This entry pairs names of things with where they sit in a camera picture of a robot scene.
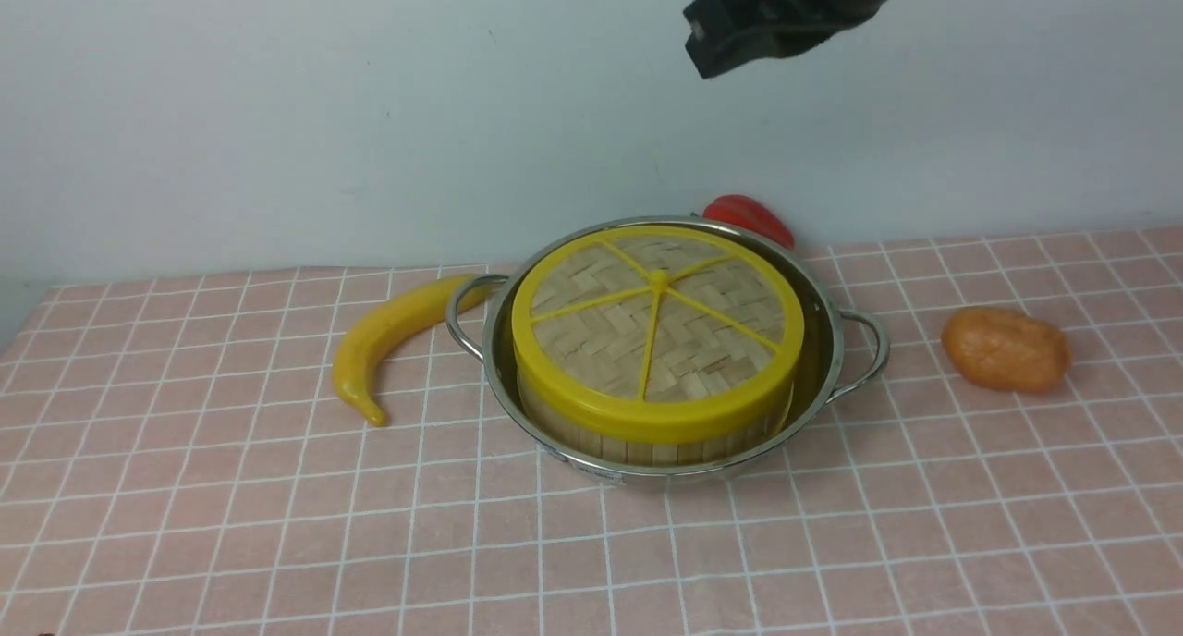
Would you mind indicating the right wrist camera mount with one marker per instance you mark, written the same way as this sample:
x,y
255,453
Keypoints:
x,y
724,35

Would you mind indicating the red plastic pepper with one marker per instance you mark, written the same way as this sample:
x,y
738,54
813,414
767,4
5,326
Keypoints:
x,y
745,212

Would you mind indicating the yellow bamboo steamer basket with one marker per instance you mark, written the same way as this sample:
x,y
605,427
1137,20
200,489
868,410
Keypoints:
x,y
647,449

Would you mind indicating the yellow plastic banana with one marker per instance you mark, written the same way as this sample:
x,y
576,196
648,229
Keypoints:
x,y
367,343

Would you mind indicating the stainless steel pot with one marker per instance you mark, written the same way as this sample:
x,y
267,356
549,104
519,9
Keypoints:
x,y
842,350

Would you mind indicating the pink checkered tablecloth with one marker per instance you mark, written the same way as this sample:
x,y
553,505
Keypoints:
x,y
174,462

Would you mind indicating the yellow bamboo steamer lid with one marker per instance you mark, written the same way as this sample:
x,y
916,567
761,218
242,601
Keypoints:
x,y
656,334

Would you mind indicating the orange bread roll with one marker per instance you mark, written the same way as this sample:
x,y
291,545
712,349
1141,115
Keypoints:
x,y
1006,350

